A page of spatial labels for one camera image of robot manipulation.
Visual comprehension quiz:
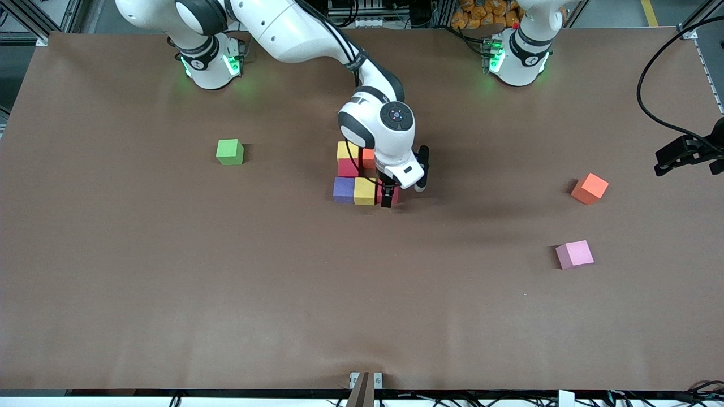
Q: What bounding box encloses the purple foam cube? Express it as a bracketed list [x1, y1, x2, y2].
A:
[333, 177, 356, 204]

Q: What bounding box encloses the brown table cover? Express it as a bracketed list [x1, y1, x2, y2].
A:
[0, 27, 724, 392]

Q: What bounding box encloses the pink foam cube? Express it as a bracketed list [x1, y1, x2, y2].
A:
[555, 240, 595, 270]

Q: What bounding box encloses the white rack device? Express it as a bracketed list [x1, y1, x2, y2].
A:
[334, 0, 385, 29]

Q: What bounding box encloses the green foam cube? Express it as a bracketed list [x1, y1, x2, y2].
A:
[216, 138, 245, 166]

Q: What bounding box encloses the orange bag pile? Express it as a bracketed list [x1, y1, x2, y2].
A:
[451, 0, 524, 30]

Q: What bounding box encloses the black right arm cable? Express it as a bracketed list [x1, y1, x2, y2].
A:
[294, 0, 397, 190]

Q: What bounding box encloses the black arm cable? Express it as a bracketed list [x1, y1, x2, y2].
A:
[294, 0, 397, 190]
[636, 14, 724, 152]

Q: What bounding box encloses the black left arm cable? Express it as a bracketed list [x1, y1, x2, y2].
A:
[636, 14, 724, 152]

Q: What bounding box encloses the aluminium table side rail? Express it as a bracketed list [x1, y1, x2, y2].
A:
[693, 38, 724, 118]

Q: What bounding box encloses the aluminium frame profile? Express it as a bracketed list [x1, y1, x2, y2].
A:
[0, 0, 85, 47]
[678, 0, 724, 40]

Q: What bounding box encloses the brown post with metal bracket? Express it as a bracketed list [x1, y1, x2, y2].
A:
[346, 371, 383, 407]

